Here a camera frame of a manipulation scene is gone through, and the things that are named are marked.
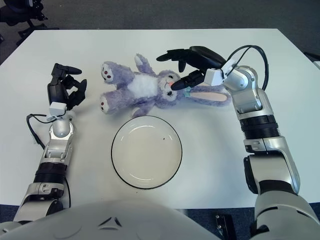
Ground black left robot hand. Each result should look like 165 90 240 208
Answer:
46 62 88 111

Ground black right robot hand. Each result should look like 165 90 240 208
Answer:
156 45 227 91

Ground purple plush rabbit doll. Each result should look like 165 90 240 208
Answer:
99 53 231 118

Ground white plate with black rim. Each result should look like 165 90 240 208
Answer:
111 115 183 189

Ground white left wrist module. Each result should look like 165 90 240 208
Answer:
48 101 76 123

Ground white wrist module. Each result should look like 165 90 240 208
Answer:
48 101 76 123
204 58 238 86

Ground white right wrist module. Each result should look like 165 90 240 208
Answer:
204 58 238 86

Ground black office chair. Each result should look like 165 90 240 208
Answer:
0 0 60 46

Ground grey robot torso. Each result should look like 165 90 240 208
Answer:
0 199 223 240

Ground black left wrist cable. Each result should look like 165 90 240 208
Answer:
26 113 55 151

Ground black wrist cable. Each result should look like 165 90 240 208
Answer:
26 113 55 151
231 44 270 91

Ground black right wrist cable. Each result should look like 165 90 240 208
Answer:
231 44 270 91

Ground black metal bracket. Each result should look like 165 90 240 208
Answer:
215 212 235 240

